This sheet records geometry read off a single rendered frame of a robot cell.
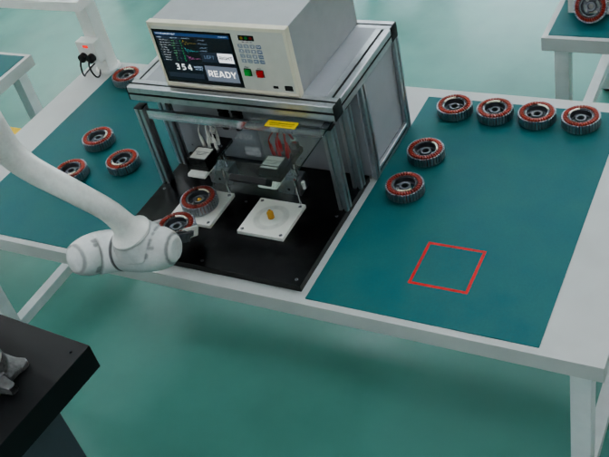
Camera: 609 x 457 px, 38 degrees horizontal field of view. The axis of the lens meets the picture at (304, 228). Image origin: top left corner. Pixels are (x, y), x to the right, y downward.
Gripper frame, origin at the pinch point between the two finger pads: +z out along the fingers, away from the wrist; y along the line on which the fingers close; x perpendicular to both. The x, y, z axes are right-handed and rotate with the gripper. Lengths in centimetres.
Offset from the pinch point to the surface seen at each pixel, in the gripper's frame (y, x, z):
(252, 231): 19.0, 0.0, 10.0
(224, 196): 2.4, 6.2, 20.7
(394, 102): 42, 36, 52
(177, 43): -3, 51, 3
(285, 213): 25.1, 4.7, 18.1
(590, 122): 98, 34, 66
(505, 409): 83, -59, 64
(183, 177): -17.1, 8.5, 27.2
